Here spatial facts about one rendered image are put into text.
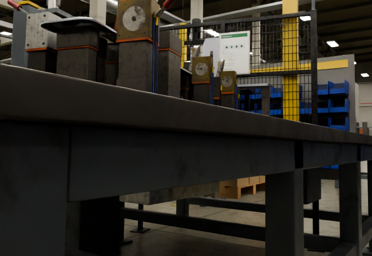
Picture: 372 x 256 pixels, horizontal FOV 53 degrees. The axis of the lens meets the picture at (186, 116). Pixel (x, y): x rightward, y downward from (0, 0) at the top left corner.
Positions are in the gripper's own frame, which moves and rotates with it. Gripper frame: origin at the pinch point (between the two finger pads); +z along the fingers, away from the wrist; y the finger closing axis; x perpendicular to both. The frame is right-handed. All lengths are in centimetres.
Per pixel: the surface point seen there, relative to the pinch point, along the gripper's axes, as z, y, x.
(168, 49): 24, 51, -19
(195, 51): 13, 56, 26
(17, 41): 19.5, -4.2, -17.2
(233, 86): 24, 74, 57
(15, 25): 13.4, -5.9, -16.8
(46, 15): 15.3, 13.8, -31.8
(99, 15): -269, -258, 756
